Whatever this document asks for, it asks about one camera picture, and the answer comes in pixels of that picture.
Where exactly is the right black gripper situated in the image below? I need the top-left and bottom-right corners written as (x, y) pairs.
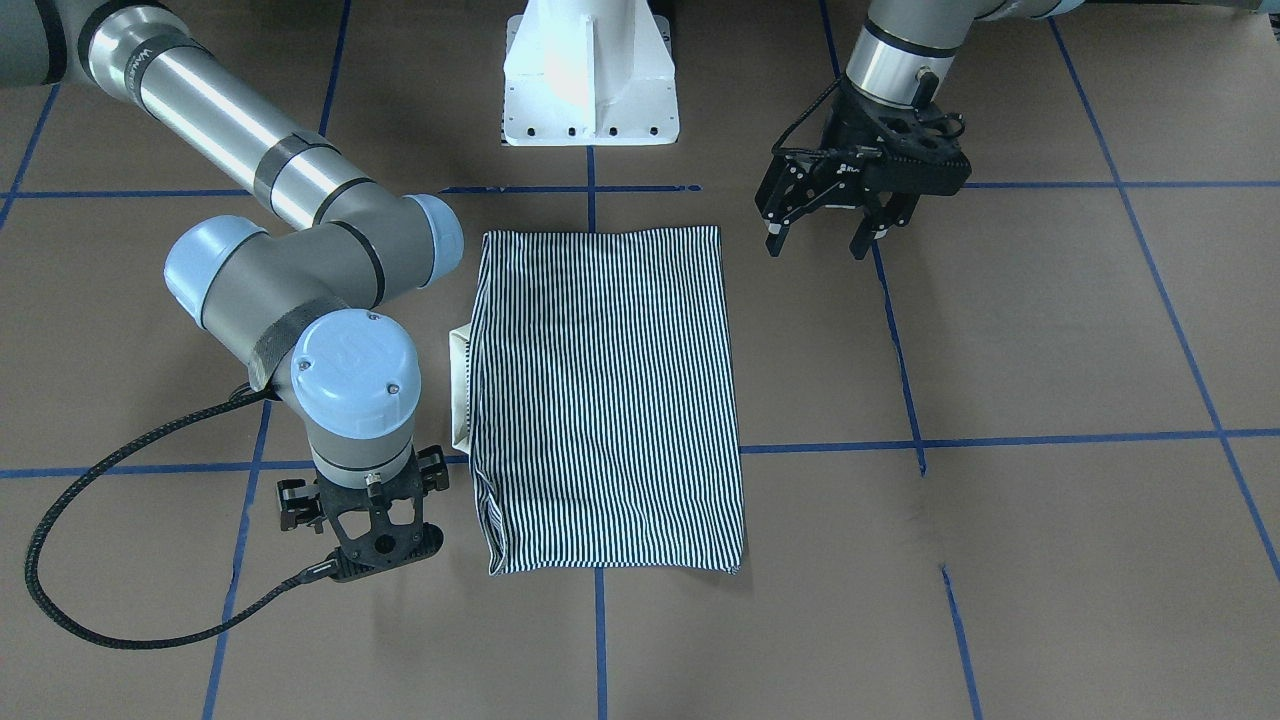
top-left (276, 445), bottom-right (451, 583)

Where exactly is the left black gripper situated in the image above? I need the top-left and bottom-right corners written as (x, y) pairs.
top-left (755, 76), bottom-right (972, 261)

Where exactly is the navy white striped polo shirt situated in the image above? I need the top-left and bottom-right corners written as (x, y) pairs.
top-left (454, 225), bottom-right (745, 575)

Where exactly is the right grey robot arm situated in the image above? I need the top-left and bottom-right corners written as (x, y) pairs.
top-left (3, 1), bottom-right (465, 582)

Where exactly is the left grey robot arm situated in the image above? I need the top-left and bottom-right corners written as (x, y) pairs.
top-left (755, 1), bottom-right (1075, 259)

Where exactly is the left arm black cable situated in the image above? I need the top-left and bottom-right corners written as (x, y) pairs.
top-left (771, 78), bottom-right (846, 161)

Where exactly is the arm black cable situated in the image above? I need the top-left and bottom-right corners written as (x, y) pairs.
top-left (771, 78), bottom-right (846, 161)
top-left (24, 386), bottom-right (346, 651)

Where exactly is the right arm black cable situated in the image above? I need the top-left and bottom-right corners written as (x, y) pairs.
top-left (24, 386), bottom-right (346, 651)

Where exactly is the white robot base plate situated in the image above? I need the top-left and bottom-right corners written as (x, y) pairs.
top-left (500, 1), bottom-right (681, 147)

